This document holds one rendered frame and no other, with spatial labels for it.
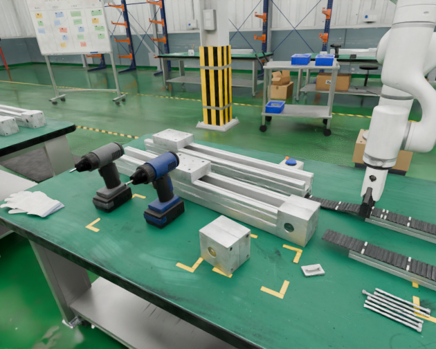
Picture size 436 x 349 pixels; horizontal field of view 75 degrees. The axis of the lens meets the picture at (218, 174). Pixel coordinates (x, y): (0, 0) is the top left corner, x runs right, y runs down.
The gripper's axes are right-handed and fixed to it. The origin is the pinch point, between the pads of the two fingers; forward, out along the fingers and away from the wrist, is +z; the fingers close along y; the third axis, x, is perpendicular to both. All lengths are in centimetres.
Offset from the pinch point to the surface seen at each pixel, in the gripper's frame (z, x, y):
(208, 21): -57, 248, 238
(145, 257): 4, 45, -52
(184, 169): -8, 55, -24
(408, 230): 3.1, -12.0, -1.2
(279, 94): 72, 240, 443
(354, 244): 0.9, -1.1, -18.9
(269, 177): -3.5, 31.8, -4.8
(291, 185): -3.1, 23.4, -4.9
